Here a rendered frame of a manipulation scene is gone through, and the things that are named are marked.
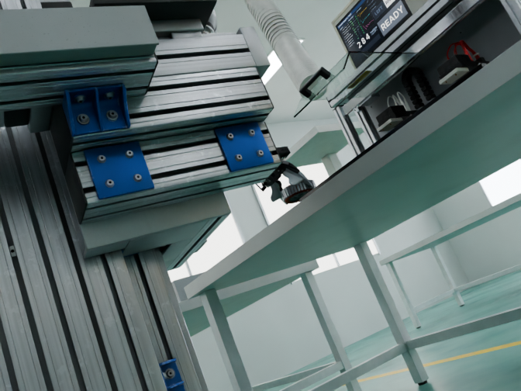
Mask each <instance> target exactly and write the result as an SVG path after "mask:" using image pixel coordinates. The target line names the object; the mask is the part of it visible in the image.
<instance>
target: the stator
mask: <svg viewBox="0 0 521 391"><path fill-rule="evenodd" d="M309 181H310V182H311V183H312V187H311V186H308V185H306V184H305V183H304V182H299V183H298V184H297V185H288V186H286V187H285V188H284V189H283V190H282V191H281V197H282V199H283V202H284V203H288V204H291V203H296V202H300V200H299V199H300V198H302V197H303V196H304V195H305V194H306V193H308V192H309V191H311V190H312V189H314V188H315V187H316V184H315V181H314V180H311V179H309Z"/></svg>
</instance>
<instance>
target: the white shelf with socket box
mask: <svg viewBox="0 0 521 391"><path fill-rule="evenodd" d="M352 123H353V125H354V128H355V130H356V131H357V134H358V136H360V135H361V134H362V133H363V132H364V131H363V129H362V127H361V124H360V122H352ZM347 145H348V142H347V139H346V137H345V135H344V133H343V131H342V129H341V127H340V124H339V123H336V124H328V125H320V126H314V127H313V128H312V129H311V130H310V131H309V132H308V133H307V134H306V135H305V136H304V137H303V138H301V139H300V140H299V141H298V142H297V143H296V144H294V145H293V146H292V147H291V148H290V149H289V150H290V152H291V153H290V154H289V155H288V156H287V157H286V158H285V159H284V161H288V162H290V163H292V164H293V165H294V166H296V167H301V166H306V165H311V164H321V163H323V165H324V167H325V169H326V172H327V174H328V176H331V175H332V174H333V173H335V172H336V171H338V170H339V169H340V168H342V167H343V166H342V164H341V163H340V160H339V158H338V156H337V154H336V153H338V152H339V151H340V150H342V149H343V148H344V147H345V146H347Z"/></svg>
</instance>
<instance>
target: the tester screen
mask: <svg viewBox="0 0 521 391"><path fill-rule="evenodd" d="M382 1H383V0H362V1H361V2H360V3H359V4H358V5H357V6H356V7H355V8H354V9H353V11H352V12H351V13H350V14H349V15H348V16H347V17H346V18H345V19H344V20H343V21H342V23H341V24H339V25H338V27H337V28H338V30H339V31H340V34H341V36H342V37H343V40H344V42H345V44H346V45H347V48H348V50H349V51H362V50H363V49H364V48H365V47H366V46H367V45H368V44H369V43H370V42H371V41H372V40H373V39H374V38H375V37H376V36H377V35H378V34H379V35H380V37H381V38H380V39H379V40H378V41H377V42H376V43H375V44H374V45H373V46H372V47H371V48H370V49H369V50H368V51H367V52H371V51H372V50H373V49H374V48H375V47H376V46H377V45H378V44H379V43H380V42H381V41H382V40H383V39H384V38H385V37H386V36H387V35H388V34H389V33H390V32H391V31H392V30H393V29H394V28H395V27H396V26H397V25H398V24H400V23H401V22H402V21H403V20H404V19H405V18H406V17H407V16H408V15H409V12H408V11H407V9H406V8H405V9H406V11H407V12H408V14H407V15H406V16H405V17H404V18H403V19H402V20H401V21H400V22H398V23H397V24H396V25H395V26H394V27H393V28H392V29H391V30H390V31H389V32H388V33H387V34H386V35H385V36H383V34H382V32H381V31H380V29H379V27H378V24H377V23H378V22H379V21H380V20H381V19H382V18H383V17H384V16H385V15H386V14H387V13H388V12H389V11H390V10H391V9H392V8H393V7H394V6H395V5H396V4H397V3H398V2H399V1H400V0H394V2H393V3H392V4H390V6H389V7H387V9H386V10H385V11H383V13H382V14H380V16H379V17H378V18H377V19H376V20H375V18H374V17H373V15H372V13H371V12H372V11H373V10H374V9H375V8H376V7H377V6H378V5H379V4H380V3H381V2H382ZM401 1H402V0H401ZM402 3H403V2H402ZM403 5H404V3H403ZM404 6H405V5H404ZM367 32H369V34H370V36H371V38H370V39H369V41H367V42H366V44H365V45H363V46H362V48H360V49H358V47H357V45H356V43H357V42H358V41H359V40H360V39H361V38H362V37H363V36H364V35H365V34H366V33H367Z"/></svg>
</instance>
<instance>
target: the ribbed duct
mask: <svg viewBox="0 0 521 391"><path fill-rule="evenodd" d="M244 1H245V4H246V5H247V8H248V9H249V11H250V13H251V15H252V16H253V18H254V19H255V21H256V23H257V24H258V26H259V27H260V30H261V31H262V33H263V34H264V36H265V37H266V39H267V41H268V42H269V44H270V45H271V48H272V49H273V51H274V52H275V54H276V55H277V57H278V59H279V61H280V62H281V64H282V66H283V67H284V69H285V70H286V72H287V74H288V76H289V77H290V79H291V80H292V82H293V84H294V85H295V87H296V88H297V90H298V92H299V90H300V88H301V87H302V86H303V85H304V84H305V83H306V82H307V81H308V80H309V79H310V78H311V77H312V76H313V75H314V74H315V73H316V72H317V71H318V70H319V68H318V66H317V65H316V63H315V62H314V60H313V59H312V58H311V57H310V55H309V54H308V52H307V51H306V49H305V48H304V46H303V45H302V43H301V41H300V40H299V38H298V37H297V36H296V35H295V32H294V31H293V29H292V28H291V26H290V25H289V23H288V21H287V20H286V19H285V17H284V16H283V14H282V13H281V10H280V9H279V8H278V6H277V5H276V3H275V2H274V0H244ZM322 78H323V77H322V76H321V75H320V76H319V77H318V78H317V79H316V80H315V81H314V82H313V83H312V84H311V85H310V86H309V87H308V90H311V89H312V88H313V87H314V86H315V85H316V84H317V83H318V82H319V81H320V80H321V79H322ZM299 94H300V95H301V97H304V95H303V94H301V93H300V92H299Z"/></svg>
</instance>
